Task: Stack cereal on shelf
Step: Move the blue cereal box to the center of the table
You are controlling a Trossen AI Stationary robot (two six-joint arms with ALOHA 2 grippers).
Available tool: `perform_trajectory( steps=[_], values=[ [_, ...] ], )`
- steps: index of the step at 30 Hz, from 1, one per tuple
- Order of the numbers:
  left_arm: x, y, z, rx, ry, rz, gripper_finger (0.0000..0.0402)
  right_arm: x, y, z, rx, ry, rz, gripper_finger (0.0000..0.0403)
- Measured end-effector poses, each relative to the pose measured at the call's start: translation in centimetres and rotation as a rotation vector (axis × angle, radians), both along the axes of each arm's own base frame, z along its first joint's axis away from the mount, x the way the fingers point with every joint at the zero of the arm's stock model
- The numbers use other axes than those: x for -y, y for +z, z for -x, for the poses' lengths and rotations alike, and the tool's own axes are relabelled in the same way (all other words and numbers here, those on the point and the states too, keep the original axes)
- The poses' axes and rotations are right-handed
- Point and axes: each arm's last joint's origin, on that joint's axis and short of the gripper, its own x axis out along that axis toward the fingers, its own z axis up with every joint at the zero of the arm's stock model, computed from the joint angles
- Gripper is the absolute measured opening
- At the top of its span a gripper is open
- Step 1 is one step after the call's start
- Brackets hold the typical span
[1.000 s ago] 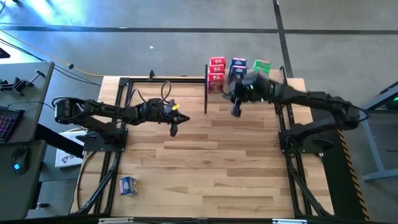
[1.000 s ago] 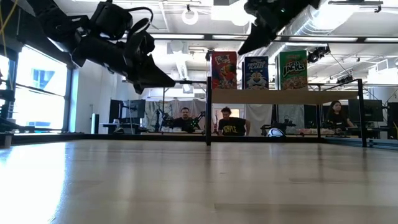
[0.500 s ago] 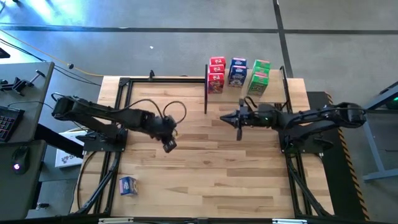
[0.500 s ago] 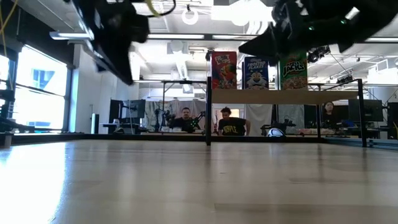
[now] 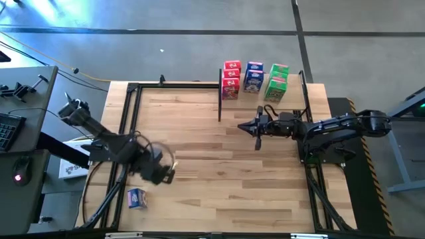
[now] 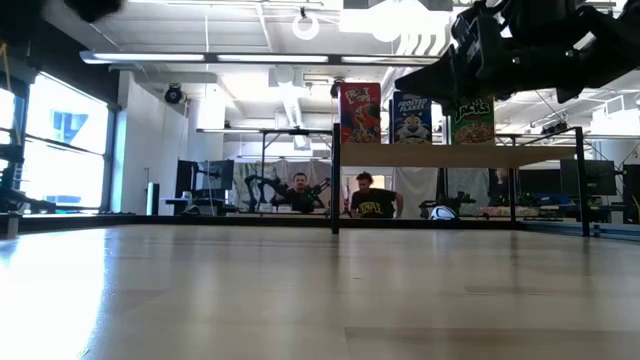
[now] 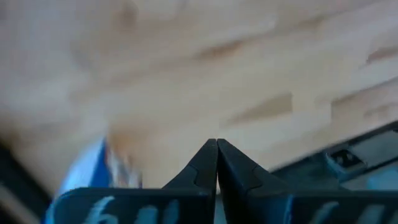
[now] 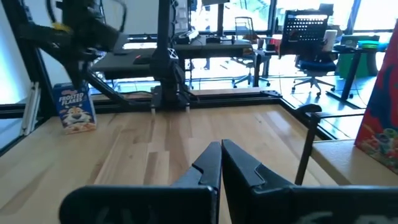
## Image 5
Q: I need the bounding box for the black shelf divider bar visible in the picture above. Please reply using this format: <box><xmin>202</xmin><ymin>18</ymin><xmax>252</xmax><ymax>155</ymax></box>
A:
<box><xmin>218</xmin><ymin>68</ymin><xmax>222</xmax><ymax>122</ymax></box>

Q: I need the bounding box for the black desk clamp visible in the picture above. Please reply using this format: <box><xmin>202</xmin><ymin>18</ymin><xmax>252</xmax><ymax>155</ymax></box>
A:
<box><xmin>0</xmin><ymin>74</ymin><xmax>50</xmax><ymax>103</ymax></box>

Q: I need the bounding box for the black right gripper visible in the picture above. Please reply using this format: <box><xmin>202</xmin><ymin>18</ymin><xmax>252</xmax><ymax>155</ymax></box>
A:
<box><xmin>237</xmin><ymin>106</ymin><xmax>301</xmax><ymax>151</ymax></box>

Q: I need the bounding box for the black desk support beam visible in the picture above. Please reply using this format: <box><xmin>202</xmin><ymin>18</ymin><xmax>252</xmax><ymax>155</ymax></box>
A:
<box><xmin>36</xmin><ymin>132</ymin><xmax>90</xmax><ymax>169</ymax></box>

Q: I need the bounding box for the black backlit keyboard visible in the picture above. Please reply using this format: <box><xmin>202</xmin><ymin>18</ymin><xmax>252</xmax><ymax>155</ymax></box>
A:
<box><xmin>0</xmin><ymin>112</ymin><xmax>27</xmax><ymax>153</ymax></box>

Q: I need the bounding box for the black aluminium frame crossbar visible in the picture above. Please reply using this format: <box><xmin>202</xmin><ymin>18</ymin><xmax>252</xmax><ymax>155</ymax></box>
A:
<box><xmin>0</xmin><ymin>228</ymin><xmax>425</xmax><ymax>239</ymax></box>

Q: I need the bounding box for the silver metal bracket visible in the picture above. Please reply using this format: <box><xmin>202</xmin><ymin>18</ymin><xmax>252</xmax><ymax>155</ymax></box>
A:
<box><xmin>105</xmin><ymin>232</ymin><xmax>143</xmax><ymax>239</ymax></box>
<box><xmin>291</xmin><ymin>233</ymin><xmax>329</xmax><ymax>239</ymax></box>

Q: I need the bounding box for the yellow floor cable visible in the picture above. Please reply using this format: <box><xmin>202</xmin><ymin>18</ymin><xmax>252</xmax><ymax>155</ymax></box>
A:
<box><xmin>0</xmin><ymin>31</ymin><xmax>112</xmax><ymax>83</ymax></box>

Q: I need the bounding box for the grey metal stand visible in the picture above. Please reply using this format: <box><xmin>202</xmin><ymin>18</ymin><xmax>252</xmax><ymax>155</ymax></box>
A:
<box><xmin>366</xmin><ymin>86</ymin><xmax>425</xmax><ymax>195</ymax></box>

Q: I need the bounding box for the black aluminium table frame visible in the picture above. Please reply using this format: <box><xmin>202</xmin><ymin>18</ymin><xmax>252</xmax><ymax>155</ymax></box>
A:
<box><xmin>75</xmin><ymin>81</ymin><xmax>220</xmax><ymax>230</ymax></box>
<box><xmin>297</xmin><ymin>69</ymin><xmax>358</xmax><ymax>232</ymax></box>

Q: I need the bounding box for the grey desk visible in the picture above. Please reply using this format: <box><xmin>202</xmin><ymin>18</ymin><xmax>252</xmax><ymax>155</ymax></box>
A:
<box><xmin>0</xmin><ymin>65</ymin><xmax>59</xmax><ymax>235</ymax></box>

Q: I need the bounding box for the black computer mouse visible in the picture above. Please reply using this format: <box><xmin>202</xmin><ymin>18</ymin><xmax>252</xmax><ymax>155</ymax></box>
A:
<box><xmin>12</xmin><ymin>155</ymin><xmax>33</xmax><ymax>187</ymax></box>

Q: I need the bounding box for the black hazard-striped floor mat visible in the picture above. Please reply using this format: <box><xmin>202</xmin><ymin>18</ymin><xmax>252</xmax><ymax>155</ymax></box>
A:
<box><xmin>327</xmin><ymin>97</ymin><xmax>396</xmax><ymax>236</ymax></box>

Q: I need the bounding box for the black floor cable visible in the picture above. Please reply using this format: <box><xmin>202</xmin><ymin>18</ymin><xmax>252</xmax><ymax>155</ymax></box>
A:
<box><xmin>0</xmin><ymin>40</ymin><xmax>109</xmax><ymax>92</ymax></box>

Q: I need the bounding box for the white printed box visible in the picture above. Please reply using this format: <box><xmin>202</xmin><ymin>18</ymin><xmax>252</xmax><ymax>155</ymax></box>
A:
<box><xmin>58</xmin><ymin>134</ymin><xmax>100</xmax><ymax>180</ymax></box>

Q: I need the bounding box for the black device with green light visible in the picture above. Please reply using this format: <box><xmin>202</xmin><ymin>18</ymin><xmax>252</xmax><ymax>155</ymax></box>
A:
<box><xmin>411</xmin><ymin>102</ymin><xmax>425</xmax><ymax>117</ymax></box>

